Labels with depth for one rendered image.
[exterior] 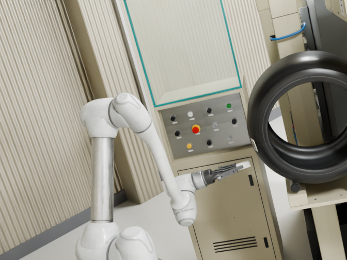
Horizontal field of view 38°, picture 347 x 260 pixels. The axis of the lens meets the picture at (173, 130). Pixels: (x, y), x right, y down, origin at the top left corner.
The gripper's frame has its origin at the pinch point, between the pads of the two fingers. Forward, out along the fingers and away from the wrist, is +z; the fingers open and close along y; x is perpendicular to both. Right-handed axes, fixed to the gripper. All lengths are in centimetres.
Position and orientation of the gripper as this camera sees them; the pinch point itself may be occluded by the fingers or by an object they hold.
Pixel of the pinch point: (243, 165)
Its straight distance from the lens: 249.6
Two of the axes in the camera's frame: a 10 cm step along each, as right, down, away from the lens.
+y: 1.5, -3.1, 9.4
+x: 3.9, 8.9, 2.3
